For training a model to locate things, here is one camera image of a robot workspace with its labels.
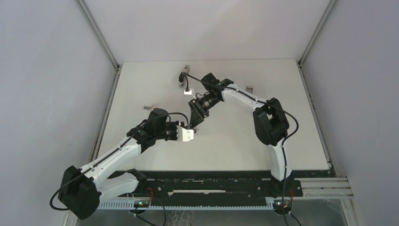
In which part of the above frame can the grey black long stapler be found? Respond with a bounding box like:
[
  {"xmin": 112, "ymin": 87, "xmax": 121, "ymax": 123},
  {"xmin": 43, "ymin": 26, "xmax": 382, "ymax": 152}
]
[{"xmin": 178, "ymin": 65, "xmax": 190, "ymax": 90}]

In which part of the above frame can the left aluminium frame post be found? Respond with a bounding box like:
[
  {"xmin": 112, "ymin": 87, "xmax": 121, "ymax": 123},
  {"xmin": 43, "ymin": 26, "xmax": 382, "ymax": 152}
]
[{"xmin": 74, "ymin": 0, "xmax": 120, "ymax": 89}]

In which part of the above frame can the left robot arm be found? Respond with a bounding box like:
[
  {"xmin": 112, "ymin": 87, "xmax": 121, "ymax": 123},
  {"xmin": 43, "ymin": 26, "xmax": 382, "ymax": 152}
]
[{"xmin": 50, "ymin": 108, "xmax": 195, "ymax": 220}]

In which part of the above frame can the right controller board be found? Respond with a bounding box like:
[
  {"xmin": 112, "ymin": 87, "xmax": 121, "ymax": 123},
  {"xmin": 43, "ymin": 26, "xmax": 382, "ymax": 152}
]
[{"xmin": 272, "ymin": 200, "xmax": 292, "ymax": 215}]

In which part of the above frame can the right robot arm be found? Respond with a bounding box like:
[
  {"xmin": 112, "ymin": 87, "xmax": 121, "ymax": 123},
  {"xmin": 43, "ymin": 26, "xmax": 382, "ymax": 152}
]
[{"xmin": 188, "ymin": 73, "xmax": 292, "ymax": 196}]

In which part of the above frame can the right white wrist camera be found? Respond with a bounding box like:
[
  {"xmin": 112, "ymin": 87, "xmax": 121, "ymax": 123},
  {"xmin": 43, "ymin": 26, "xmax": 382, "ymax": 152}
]
[{"xmin": 183, "ymin": 88, "xmax": 193, "ymax": 96}]

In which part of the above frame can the right black camera cable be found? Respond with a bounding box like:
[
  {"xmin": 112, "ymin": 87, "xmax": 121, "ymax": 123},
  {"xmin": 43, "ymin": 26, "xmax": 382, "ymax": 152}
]
[{"xmin": 182, "ymin": 72, "xmax": 303, "ymax": 226}]

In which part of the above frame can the small pink white stapler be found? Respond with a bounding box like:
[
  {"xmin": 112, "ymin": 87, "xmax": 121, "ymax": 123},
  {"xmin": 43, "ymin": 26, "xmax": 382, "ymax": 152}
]
[{"xmin": 143, "ymin": 105, "xmax": 156, "ymax": 111}]

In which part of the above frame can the left black camera cable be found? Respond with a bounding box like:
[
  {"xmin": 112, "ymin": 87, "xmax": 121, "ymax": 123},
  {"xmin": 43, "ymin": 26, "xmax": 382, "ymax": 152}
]
[{"xmin": 49, "ymin": 112, "xmax": 190, "ymax": 211}]

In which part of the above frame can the left controller board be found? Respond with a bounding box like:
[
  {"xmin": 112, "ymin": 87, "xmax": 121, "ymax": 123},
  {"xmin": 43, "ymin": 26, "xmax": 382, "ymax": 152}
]
[{"xmin": 134, "ymin": 201, "xmax": 151, "ymax": 209}]

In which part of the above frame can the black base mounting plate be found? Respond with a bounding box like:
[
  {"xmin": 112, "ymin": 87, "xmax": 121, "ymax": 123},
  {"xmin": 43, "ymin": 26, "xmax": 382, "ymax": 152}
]
[{"xmin": 134, "ymin": 170, "xmax": 335, "ymax": 206}]

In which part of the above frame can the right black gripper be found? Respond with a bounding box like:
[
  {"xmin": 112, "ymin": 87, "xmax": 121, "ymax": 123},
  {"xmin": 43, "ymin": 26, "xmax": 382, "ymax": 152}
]
[{"xmin": 190, "ymin": 93, "xmax": 222, "ymax": 129}]

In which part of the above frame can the white cable duct rail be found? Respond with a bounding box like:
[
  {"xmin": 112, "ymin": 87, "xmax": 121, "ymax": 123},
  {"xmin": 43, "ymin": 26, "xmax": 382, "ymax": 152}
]
[{"xmin": 97, "ymin": 199, "xmax": 275, "ymax": 210}]

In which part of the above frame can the black camera cable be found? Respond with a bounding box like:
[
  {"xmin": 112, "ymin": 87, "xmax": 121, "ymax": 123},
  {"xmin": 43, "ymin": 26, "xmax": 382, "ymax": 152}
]
[
  {"xmin": 182, "ymin": 72, "xmax": 303, "ymax": 226},
  {"xmin": 49, "ymin": 112, "xmax": 190, "ymax": 211}
]

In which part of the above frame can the right aluminium frame post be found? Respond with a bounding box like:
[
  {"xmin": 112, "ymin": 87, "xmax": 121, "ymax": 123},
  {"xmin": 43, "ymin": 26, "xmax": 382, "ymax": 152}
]
[{"xmin": 297, "ymin": 0, "xmax": 339, "ymax": 72}]

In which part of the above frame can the controller board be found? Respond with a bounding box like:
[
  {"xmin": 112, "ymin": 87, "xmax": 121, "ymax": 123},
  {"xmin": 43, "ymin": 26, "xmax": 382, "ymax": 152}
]
[
  {"xmin": 134, "ymin": 201, "xmax": 151, "ymax": 209},
  {"xmin": 272, "ymin": 200, "xmax": 292, "ymax": 215}
]

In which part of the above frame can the aluminium frame post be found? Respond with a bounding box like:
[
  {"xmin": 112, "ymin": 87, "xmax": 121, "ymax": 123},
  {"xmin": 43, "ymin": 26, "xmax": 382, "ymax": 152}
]
[
  {"xmin": 297, "ymin": 0, "xmax": 339, "ymax": 72},
  {"xmin": 74, "ymin": 0, "xmax": 120, "ymax": 89}
]

